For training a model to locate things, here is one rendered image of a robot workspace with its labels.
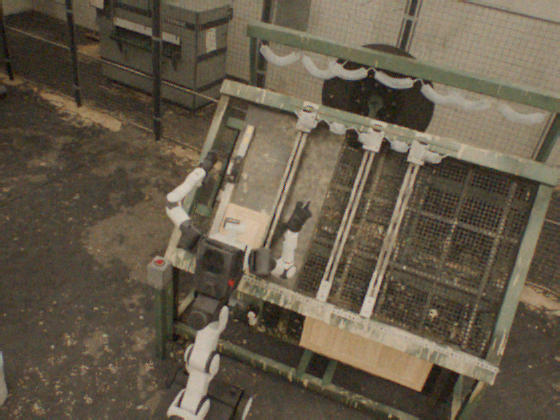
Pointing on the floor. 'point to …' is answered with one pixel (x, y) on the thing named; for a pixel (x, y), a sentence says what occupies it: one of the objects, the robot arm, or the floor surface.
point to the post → (160, 323)
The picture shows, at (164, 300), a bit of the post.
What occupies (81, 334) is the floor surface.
